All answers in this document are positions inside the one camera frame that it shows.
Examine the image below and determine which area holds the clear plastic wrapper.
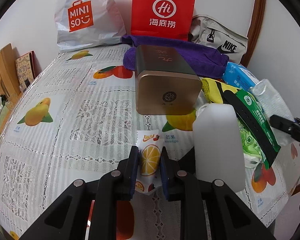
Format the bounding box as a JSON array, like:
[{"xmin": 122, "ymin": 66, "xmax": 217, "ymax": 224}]
[{"xmin": 250, "ymin": 78, "xmax": 296, "ymax": 146}]

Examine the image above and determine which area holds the black watch strap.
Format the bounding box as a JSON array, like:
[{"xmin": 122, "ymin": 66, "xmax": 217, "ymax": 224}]
[{"xmin": 221, "ymin": 89, "xmax": 278, "ymax": 170}]

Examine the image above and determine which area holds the white foam block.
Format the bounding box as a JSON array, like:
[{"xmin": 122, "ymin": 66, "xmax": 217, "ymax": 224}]
[{"xmin": 192, "ymin": 103, "xmax": 245, "ymax": 192}]

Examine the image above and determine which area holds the orange fruit snack packet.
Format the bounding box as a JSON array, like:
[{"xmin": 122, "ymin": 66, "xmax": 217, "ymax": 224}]
[{"xmin": 135, "ymin": 129, "xmax": 164, "ymax": 194}]

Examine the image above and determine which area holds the light green wet wipes pack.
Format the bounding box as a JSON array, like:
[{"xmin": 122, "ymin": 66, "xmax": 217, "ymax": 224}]
[{"xmin": 238, "ymin": 119, "xmax": 266, "ymax": 169}]

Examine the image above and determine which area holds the blue tissue pack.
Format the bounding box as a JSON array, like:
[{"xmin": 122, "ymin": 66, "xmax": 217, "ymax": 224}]
[{"xmin": 222, "ymin": 62, "xmax": 259, "ymax": 91}]

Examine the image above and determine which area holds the fruit print tablecloth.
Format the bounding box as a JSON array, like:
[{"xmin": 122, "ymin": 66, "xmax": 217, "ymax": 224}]
[{"xmin": 0, "ymin": 43, "xmax": 300, "ymax": 240}]

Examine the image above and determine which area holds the yellow Adidas pouch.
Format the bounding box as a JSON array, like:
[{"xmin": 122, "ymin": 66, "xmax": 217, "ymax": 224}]
[{"xmin": 201, "ymin": 77, "xmax": 239, "ymax": 103}]

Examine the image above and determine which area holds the purple towel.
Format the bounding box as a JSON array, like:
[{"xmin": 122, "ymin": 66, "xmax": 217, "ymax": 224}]
[{"xmin": 121, "ymin": 35, "xmax": 230, "ymax": 79}]

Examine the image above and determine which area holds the gold green tin box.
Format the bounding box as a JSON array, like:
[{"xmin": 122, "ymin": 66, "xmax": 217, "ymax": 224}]
[{"xmin": 135, "ymin": 45, "xmax": 202, "ymax": 115}]

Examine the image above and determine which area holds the grey Nike waist bag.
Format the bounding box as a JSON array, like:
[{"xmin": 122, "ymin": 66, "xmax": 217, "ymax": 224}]
[{"xmin": 190, "ymin": 15, "xmax": 248, "ymax": 64}]

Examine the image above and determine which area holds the wooden chair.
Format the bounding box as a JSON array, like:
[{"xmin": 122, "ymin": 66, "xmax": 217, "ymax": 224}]
[{"xmin": 0, "ymin": 43, "xmax": 21, "ymax": 98}]

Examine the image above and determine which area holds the white Miniso plastic bag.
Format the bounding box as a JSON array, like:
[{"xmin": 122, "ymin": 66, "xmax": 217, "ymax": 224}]
[{"xmin": 55, "ymin": 0, "xmax": 126, "ymax": 53}]

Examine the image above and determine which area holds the red paper Haidilao bag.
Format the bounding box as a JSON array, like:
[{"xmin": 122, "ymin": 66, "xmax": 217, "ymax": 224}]
[{"xmin": 130, "ymin": 0, "xmax": 195, "ymax": 41}]

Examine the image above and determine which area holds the patterned picture frame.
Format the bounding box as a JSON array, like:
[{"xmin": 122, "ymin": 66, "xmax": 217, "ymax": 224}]
[{"xmin": 15, "ymin": 51, "xmax": 36, "ymax": 92}]

